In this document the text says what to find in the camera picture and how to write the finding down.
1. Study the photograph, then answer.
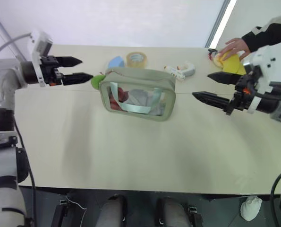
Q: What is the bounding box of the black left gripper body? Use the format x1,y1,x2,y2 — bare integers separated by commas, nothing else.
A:
40,55,64,87

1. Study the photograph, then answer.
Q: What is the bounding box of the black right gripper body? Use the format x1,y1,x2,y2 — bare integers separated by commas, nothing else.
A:
224,67,262,116

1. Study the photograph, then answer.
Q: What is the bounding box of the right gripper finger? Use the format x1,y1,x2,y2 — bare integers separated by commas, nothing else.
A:
207,72,244,86
192,91,233,110

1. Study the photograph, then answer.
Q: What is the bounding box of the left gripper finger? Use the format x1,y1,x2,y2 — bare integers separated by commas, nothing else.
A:
61,72,94,86
57,56,83,68

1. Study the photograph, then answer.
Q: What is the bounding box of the yellow cloth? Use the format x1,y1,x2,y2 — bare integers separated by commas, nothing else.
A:
221,52,247,75

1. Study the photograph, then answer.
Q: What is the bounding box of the clear green-trimmed pouch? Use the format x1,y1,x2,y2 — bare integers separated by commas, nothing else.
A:
98,67,177,122

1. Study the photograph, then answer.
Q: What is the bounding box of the person's bare hand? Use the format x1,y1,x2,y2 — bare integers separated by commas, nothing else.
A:
225,37,251,62

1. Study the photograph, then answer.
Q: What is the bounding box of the pale round plush toy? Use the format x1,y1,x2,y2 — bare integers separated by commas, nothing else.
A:
211,52,226,70

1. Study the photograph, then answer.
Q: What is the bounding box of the green apple zipper charm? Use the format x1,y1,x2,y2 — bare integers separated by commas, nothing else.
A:
90,72,107,91

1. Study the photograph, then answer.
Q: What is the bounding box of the white glue gun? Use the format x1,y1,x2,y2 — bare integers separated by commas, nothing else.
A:
164,61,196,82

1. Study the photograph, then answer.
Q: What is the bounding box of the white bag on floor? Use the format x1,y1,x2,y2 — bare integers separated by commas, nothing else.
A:
239,195,263,222

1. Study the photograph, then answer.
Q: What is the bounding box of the grey rounded robot leg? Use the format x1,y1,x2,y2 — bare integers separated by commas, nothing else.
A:
98,194,128,227
156,197,191,227

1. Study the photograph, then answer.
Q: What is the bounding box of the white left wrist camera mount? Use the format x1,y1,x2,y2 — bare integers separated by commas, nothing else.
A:
27,30,54,87

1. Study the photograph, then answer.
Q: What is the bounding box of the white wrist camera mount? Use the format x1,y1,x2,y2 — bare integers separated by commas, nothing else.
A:
242,46,277,114
27,30,54,87

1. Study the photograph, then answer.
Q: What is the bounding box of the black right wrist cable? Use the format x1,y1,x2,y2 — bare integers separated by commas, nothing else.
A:
255,91,281,101

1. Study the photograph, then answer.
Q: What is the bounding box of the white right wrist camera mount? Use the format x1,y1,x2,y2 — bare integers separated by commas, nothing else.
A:
242,46,277,114

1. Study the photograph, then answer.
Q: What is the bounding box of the grey left wrist cable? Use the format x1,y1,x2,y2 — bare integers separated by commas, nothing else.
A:
0,33,33,60

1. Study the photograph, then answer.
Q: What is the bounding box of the white window frame bar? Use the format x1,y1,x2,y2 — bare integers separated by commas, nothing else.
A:
204,0,238,49

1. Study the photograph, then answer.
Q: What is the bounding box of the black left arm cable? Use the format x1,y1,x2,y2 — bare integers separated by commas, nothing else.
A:
13,120,37,227

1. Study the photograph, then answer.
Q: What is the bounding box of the black looping cable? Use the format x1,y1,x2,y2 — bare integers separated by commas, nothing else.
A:
270,165,281,202

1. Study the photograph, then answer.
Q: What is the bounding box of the black floor bracket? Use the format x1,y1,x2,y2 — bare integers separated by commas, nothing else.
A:
188,204,205,227
51,198,72,227

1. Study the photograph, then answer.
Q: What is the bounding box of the thin white floor cable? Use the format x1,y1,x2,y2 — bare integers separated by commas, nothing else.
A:
66,195,87,211

